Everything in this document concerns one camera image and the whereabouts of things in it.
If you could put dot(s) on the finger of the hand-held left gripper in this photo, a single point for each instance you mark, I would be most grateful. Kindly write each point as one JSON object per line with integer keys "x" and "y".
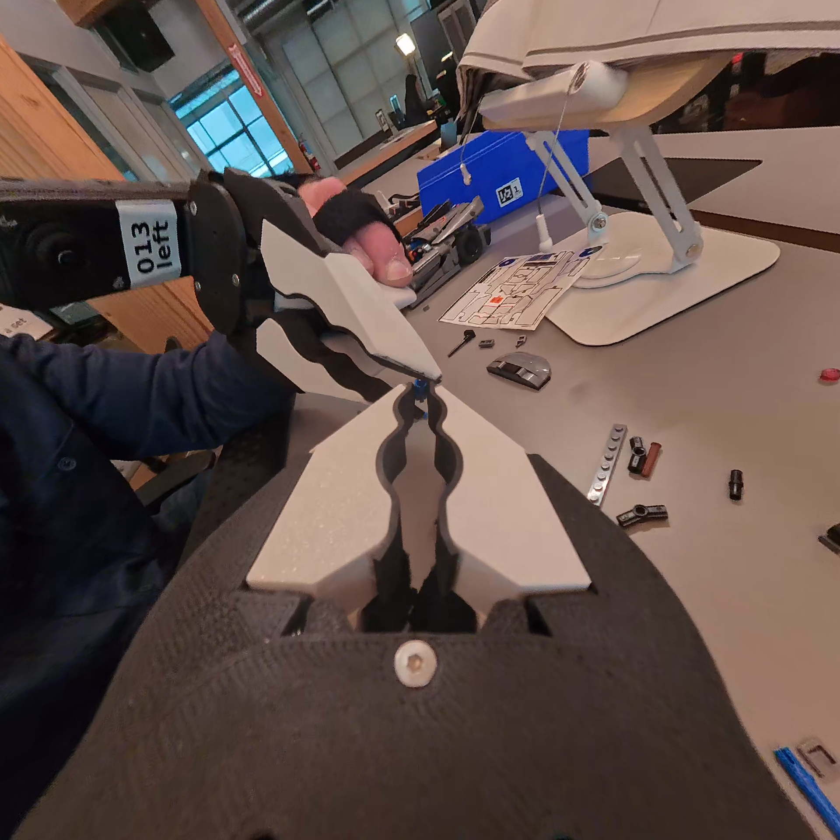
{"x": 367, "y": 308}
{"x": 282, "y": 361}

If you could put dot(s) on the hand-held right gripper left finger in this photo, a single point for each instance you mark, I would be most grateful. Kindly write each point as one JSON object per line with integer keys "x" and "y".
{"x": 328, "y": 512}

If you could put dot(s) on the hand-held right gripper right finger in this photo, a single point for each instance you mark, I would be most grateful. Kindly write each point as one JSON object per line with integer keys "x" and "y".
{"x": 505, "y": 518}

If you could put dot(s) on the black lego pin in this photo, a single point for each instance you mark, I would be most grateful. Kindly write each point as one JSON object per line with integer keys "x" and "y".
{"x": 736, "y": 484}

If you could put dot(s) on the black lego axle with knob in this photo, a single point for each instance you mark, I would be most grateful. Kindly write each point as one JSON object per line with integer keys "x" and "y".
{"x": 461, "y": 342}

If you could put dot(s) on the white book stand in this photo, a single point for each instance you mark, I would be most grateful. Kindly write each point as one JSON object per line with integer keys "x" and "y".
{"x": 656, "y": 289}

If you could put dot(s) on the person's left forearm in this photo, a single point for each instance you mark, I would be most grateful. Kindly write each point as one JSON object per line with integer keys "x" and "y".
{"x": 131, "y": 394}

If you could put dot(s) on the dark red lego piece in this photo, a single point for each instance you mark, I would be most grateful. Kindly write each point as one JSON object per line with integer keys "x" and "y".
{"x": 652, "y": 458}

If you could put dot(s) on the long wooden counter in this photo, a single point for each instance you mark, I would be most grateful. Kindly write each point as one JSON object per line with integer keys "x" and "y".
{"x": 387, "y": 152}

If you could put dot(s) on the red fire extinguisher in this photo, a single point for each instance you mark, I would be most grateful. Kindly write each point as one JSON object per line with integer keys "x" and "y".
{"x": 307, "y": 154}

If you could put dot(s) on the instruction sheet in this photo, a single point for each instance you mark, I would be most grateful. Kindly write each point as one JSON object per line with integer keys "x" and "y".
{"x": 499, "y": 292}

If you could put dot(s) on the hanging ceiling lamp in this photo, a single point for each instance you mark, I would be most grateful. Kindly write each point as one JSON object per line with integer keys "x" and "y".
{"x": 405, "y": 43}

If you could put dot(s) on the blue lego pin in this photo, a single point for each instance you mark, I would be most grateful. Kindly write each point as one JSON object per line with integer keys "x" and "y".
{"x": 418, "y": 392}

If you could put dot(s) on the person's left hand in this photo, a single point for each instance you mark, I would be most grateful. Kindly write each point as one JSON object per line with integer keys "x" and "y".
{"x": 387, "y": 259}

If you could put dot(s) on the blue lego axle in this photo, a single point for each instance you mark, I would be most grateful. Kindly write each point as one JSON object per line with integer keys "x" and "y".
{"x": 804, "y": 787}

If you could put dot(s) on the small black grey lego piece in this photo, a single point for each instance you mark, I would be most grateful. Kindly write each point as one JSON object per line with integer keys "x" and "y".
{"x": 831, "y": 533}

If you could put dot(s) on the white paper note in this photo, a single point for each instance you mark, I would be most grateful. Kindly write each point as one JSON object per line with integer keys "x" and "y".
{"x": 23, "y": 326}

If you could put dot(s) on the long grey lego plate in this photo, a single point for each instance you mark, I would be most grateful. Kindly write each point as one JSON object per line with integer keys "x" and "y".
{"x": 607, "y": 463}

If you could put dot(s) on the black wall speaker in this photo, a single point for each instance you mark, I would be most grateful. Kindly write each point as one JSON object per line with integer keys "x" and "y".
{"x": 138, "y": 33}

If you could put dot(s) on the dark grey curved lego windshield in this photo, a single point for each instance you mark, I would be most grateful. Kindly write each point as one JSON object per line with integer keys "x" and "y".
{"x": 520, "y": 369}

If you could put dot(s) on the large paned window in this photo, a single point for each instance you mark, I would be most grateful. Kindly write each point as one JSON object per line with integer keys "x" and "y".
{"x": 229, "y": 131}

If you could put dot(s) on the black angled lego connector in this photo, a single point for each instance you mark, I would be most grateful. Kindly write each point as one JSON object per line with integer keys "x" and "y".
{"x": 640, "y": 516}

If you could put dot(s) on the wooden slat panel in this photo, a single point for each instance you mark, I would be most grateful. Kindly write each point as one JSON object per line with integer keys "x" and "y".
{"x": 39, "y": 131}

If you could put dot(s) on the partly built lego car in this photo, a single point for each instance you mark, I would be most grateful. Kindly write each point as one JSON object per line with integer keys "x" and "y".
{"x": 453, "y": 236}

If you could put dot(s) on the person's dark clothed torso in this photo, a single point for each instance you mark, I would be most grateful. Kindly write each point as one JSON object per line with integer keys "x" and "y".
{"x": 52, "y": 590}

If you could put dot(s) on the wooden post with red sign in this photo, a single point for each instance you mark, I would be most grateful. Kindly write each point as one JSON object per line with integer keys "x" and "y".
{"x": 262, "y": 85}

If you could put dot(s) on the blue bin with white label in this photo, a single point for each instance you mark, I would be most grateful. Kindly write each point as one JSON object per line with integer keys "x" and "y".
{"x": 472, "y": 170}

